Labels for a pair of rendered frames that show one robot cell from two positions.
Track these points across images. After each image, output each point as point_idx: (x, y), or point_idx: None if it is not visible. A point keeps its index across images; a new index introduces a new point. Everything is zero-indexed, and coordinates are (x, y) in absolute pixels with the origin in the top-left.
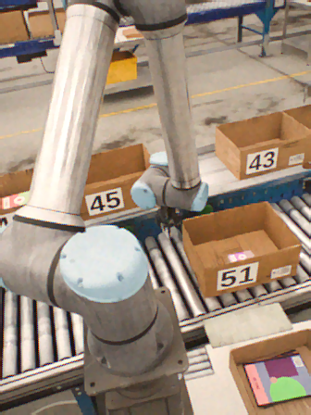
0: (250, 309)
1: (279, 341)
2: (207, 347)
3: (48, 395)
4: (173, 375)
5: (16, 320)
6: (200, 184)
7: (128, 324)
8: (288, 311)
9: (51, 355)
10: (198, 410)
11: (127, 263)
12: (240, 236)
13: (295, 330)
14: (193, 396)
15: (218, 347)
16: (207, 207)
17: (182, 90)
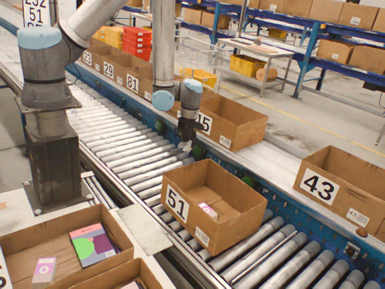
0: (158, 227)
1: (120, 233)
2: (115, 208)
3: (82, 167)
4: (20, 111)
5: (117, 135)
6: (162, 89)
7: (22, 66)
8: (185, 274)
9: (96, 150)
10: (67, 209)
11: (29, 32)
12: (237, 213)
13: (147, 257)
14: (76, 206)
15: (117, 214)
16: (248, 180)
17: (157, 6)
